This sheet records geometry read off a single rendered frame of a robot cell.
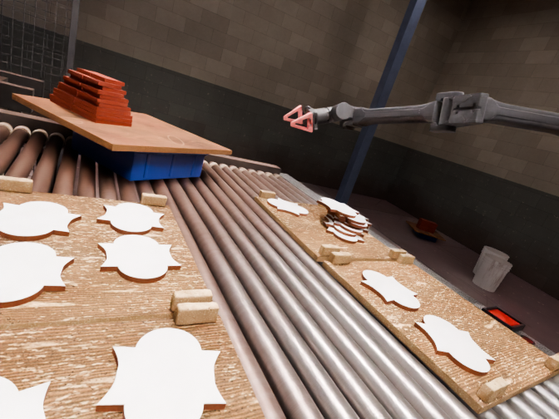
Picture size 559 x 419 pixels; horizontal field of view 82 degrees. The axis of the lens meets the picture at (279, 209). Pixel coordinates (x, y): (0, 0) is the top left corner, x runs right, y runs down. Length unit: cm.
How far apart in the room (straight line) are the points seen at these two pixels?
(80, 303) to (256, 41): 542
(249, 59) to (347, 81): 186
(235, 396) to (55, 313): 24
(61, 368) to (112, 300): 12
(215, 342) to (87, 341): 15
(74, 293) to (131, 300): 7
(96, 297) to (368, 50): 640
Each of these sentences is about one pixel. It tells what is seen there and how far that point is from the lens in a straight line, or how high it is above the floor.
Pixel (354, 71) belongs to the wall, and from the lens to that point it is 653.
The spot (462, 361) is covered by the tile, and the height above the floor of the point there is 95.
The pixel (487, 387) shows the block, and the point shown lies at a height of 96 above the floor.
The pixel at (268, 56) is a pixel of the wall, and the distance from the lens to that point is 580.
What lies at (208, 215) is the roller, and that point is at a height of 92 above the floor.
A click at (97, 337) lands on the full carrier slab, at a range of 47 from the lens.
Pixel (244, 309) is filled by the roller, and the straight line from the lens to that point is 58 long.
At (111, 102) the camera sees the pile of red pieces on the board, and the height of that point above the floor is 111.
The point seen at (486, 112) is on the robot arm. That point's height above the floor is 139.
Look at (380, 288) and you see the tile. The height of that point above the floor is 95.
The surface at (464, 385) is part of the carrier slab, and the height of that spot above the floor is 94.
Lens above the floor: 125
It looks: 17 degrees down
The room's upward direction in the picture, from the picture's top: 18 degrees clockwise
